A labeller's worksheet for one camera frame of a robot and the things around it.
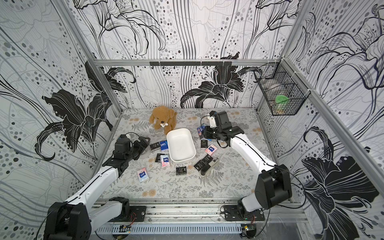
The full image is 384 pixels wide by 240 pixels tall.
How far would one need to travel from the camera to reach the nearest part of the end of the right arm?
1.92ft

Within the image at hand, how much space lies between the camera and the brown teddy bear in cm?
95

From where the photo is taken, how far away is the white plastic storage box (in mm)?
899
